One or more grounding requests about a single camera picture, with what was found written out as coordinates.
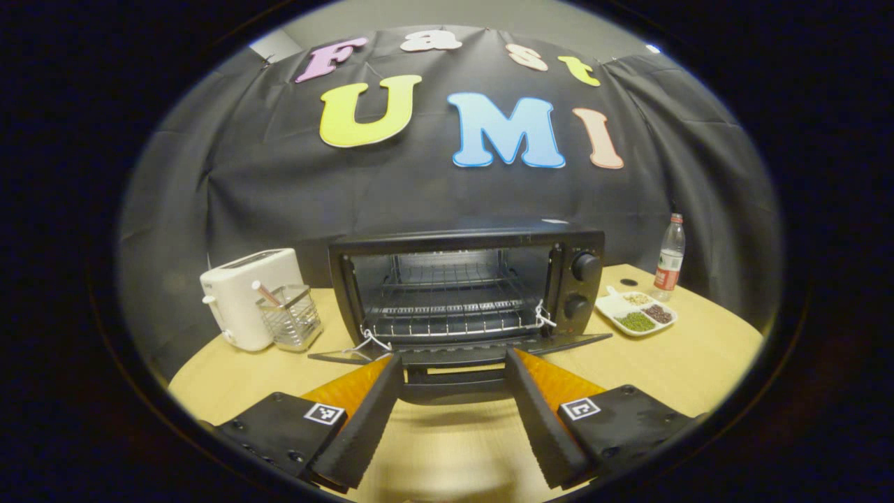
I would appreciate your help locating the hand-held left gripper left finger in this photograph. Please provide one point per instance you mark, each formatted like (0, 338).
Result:
(360, 426)

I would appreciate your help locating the black electric oven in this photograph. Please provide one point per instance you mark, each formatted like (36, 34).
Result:
(583, 293)

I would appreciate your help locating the white toaster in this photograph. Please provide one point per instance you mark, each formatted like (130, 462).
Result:
(237, 293)

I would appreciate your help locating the black backdrop cloth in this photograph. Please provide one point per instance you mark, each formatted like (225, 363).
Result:
(279, 188)

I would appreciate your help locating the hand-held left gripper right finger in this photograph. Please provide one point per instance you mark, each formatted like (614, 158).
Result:
(541, 426)

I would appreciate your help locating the white divided plate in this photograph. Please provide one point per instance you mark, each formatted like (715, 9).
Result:
(611, 306)

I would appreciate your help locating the clear bottle with red label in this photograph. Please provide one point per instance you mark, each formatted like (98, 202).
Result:
(668, 262)

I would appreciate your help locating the pale beans pile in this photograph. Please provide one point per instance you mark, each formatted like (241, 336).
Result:
(636, 298)

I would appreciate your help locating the green beans pile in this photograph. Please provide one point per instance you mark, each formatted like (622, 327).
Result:
(635, 321)

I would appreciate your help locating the dark red beans pile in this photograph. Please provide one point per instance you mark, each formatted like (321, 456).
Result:
(658, 314)

